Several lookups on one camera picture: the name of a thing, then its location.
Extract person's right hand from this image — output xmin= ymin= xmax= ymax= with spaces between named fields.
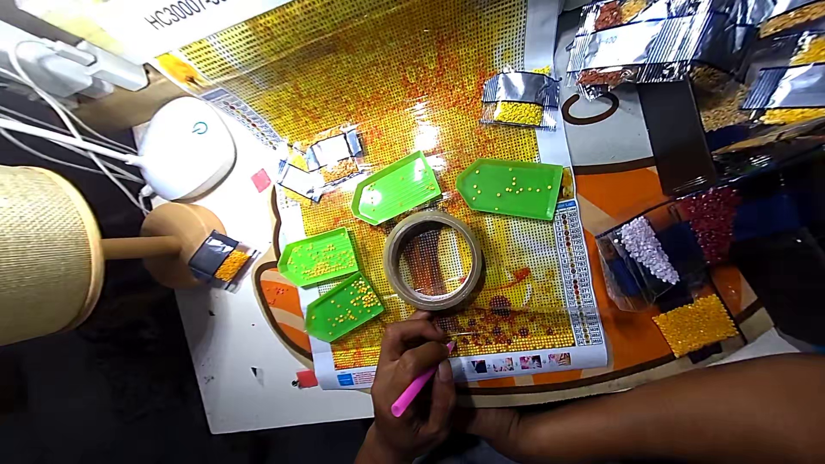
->
xmin=452 ymin=406 xmax=520 ymax=443

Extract person's left hand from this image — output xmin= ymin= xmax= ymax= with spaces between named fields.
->
xmin=370 ymin=311 xmax=457 ymax=461

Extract pink pen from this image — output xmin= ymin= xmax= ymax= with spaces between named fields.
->
xmin=391 ymin=341 xmax=457 ymax=418

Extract person's left forearm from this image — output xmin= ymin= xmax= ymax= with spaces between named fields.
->
xmin=354 ymin=422 xmax=413 ymax=464

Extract person's right forearm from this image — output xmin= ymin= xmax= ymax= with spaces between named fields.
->
xmin=506 ymin=353 xmax=825 ymax=464

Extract scattered orange beads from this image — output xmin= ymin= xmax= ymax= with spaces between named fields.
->
xmin=312 ymin=278 xmax=380 ymax=333
xmin=284 ymin=238 xmax=357 ymax=278

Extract roll of clear tape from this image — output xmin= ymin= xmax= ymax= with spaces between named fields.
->
xmin=384 ymin=210 xmax=483 ymax=312

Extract green bead tray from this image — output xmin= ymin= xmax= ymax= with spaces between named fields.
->
xmin=277 ymin=227 xmax=359 ymax=288
xmin=455 ymin=159 xmax=563 ymax=221
xmin=351 ymin=150 xmax=443 ymax=226
xmin=305 ymin=271 xmax=385 ymax=343

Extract scattered yellow beads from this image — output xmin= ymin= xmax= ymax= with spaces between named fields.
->
xmin=472 ymin=169 xmax=543 ymax=212
xmin=367 ymin=169 xmax=439 ymax=210

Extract white table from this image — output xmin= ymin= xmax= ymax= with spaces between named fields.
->
xmin=132 ymin=106 xmax=375 ymax=436

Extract small silver bead packet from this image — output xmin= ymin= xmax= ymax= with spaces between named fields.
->
xmin=277 ymin=143 xmax=326 ymax=203

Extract packet of light brown beads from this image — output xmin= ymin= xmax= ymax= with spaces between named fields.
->
xmin=305 ymin=124 xmax=365 ymax=186

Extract packet of orange beads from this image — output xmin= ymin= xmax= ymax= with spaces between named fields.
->
xmin=188 ymin=229 xmax=260 ymax=293

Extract orange cartoon board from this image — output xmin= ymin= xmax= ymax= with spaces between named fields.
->
xmin=253 ymin=19 xmax=781 ymax=408

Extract packet of white beads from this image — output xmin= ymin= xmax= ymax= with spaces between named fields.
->
xmin=594 ymin=201 xmax=694 ymax=313

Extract packet of yellow beads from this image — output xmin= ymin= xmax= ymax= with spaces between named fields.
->
xmin=481 ymin=66 xmax=560 ymax=131

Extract diamond painting canvas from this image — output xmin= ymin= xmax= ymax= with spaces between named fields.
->
xmin=16 ymin=0 xmax=609 ymax=391

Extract packet of golden beads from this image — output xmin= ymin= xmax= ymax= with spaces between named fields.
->
xmin=651 ymin=293 xmax=739 ymax=359

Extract white round power button device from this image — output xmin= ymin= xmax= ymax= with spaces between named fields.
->
xmin=137 ymin=97 xmax=238 ymax=202

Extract packet of dark red beads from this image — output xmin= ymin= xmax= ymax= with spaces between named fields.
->
xmin=673 ymin=186 xmax=742 ymax=265

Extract dark brown flat rectangle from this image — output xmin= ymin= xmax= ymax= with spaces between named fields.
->
xmin=637 ymin=79 xmax=719 ymax=197

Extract lamp with woven shade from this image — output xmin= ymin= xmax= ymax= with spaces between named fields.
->
xmin=0 ymin=165 xmax=224 ymax=347

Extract pile of silver bead packets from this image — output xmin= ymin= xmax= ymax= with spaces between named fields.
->
xmin=565 ymin=0 xmax=825 ymax=159

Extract white power strip with plugs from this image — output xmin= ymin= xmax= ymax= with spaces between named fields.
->
xmin=0 ymin=13 xmax=150 ymax=104

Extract white cables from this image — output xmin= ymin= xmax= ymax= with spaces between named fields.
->
xmin=0 ymin=40 xmax=153 ymax=215

